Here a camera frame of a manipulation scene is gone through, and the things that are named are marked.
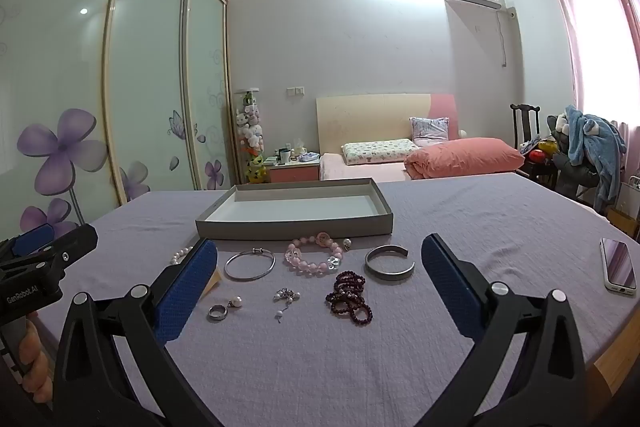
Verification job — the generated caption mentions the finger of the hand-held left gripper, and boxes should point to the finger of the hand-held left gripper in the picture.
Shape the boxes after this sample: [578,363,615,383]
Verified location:
[0,223,56,260]
[0,224,99,283]

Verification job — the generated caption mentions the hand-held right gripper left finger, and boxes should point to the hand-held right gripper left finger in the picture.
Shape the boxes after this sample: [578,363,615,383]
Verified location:
[52,237,219,427]

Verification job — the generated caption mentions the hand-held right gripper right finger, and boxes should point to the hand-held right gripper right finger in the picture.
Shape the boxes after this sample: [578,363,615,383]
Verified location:
[421,234,601,427]

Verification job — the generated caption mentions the silver cuff bangle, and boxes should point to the silver cuff bangle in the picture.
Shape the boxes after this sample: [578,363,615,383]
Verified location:
[364,244,417,284]

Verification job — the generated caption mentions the dark red bead bracelet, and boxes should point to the dark red bead bracelet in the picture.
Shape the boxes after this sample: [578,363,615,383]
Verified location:
[325,270,373,327]

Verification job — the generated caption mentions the grey shallow cardboard box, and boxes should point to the grey shallow cardboard box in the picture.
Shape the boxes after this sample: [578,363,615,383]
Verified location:
[195,177,394,241]

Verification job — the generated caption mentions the person's left hand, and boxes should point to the person's left hand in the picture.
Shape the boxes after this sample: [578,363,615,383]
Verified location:
[19,313,55,404]

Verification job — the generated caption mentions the thin silver bangle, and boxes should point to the thin silver bangle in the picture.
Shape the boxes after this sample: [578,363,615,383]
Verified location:
[224,247,277,282]

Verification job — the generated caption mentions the folded pink quilt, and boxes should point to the folded pink quilt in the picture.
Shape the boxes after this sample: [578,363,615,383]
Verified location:
[403,137,526,180]

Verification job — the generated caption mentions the lilac tablecloth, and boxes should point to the lilac tablecloth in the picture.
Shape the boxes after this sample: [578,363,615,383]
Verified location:
[30,172,640,427]

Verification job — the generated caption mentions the bed with pink sheet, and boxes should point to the bed with pink sheet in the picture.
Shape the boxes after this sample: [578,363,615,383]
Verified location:
[319,151,417,182]

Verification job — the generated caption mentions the flat white patterned pillow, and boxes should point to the flat white patterned pillow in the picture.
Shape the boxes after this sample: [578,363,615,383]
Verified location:
[341,138,421,166]

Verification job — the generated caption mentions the small patterned pillow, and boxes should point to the small patterned pillow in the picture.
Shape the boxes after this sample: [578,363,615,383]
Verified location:
[408,116,450,144]

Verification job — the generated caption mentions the pink and white nightstand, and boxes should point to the pink and white nightstand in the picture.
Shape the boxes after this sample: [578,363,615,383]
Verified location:
[264,154,321,183]

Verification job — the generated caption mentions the colourful toys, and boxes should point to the colourful toys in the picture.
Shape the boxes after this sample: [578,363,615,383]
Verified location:
[520,138,559,164]

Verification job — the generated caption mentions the grey plush garment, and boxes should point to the grey plush garment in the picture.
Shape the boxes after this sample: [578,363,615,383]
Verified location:
[546,114,602,198]

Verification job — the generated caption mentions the white smartphone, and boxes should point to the white smartphone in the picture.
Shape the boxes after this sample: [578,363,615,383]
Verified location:
[599,237,639,296]

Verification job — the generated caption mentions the clear tube of plush toys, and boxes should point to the clear tube of plush toys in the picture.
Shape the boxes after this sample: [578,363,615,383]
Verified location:
[235,89,266,184]

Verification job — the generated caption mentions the dark wooden chair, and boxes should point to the dark wooden chair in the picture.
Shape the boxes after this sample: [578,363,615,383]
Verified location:
[509,103,557,188]

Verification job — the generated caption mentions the beige and pink headboard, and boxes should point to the beige and pink headboard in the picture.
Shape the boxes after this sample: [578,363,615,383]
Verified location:
[315,93,457,156]

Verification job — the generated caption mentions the flower print sliding wardrobe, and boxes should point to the flower print sliding wardrobe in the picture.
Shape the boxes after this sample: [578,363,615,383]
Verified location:
[0,0,237,228]

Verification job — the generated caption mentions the blue fleece garment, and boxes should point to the blue fleece garment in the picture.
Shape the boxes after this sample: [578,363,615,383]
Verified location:
[564,105,628,214]

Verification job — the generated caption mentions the white air conditioner pipe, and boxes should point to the white air conditioner pipe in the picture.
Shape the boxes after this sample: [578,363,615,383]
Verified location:
[496,9,509,68]

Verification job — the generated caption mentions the pink curtain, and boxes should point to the pink curtain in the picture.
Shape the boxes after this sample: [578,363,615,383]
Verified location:
[546,0,640,130]

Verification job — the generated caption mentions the pink bead bracelet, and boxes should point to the pink bead bracelet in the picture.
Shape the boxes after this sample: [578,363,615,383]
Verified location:
[284,231,345,277]

